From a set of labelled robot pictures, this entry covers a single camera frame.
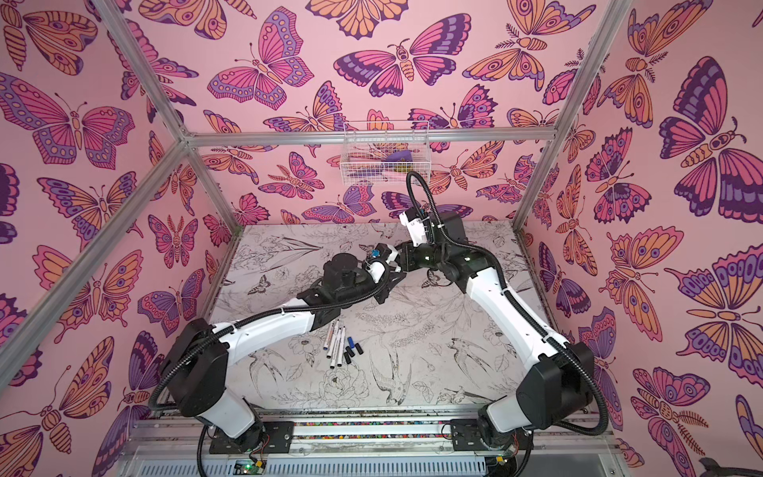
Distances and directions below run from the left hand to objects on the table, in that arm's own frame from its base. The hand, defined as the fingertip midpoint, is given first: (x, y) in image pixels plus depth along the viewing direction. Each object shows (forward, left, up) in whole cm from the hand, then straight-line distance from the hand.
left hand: (406, 267), depth 76 cm
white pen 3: (-11, +19, -25) cm, 33 cm away
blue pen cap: (-9, +15, -26) cm, 31 cm away
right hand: (+4, +4, +3) cm, 6 cm away
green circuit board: (-40, +39, -28) cm, 62 cm away
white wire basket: (+40, +6, +8) cm, 42 cm away
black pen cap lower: (-14, +17, -26) cm, 34 cm away
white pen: (-8, +23, -24) cm, 34 cm away
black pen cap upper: (-9, +16, -25) cm, 32 cm away
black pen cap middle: (-12, +16, -25) cm, 32 cm away
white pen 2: (-11, +20, -25) cm, 34 cm away
